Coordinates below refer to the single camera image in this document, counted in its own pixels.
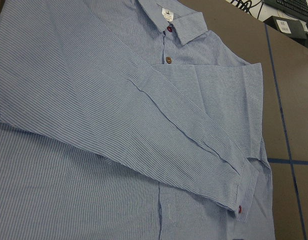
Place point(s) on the black device with white label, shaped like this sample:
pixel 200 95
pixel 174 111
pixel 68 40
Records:
pixel 288 27

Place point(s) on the blue striped button shirt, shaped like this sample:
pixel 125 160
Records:
pixel 127 120

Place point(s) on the black keyboard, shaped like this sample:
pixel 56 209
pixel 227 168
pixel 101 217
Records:
pixel 296 8

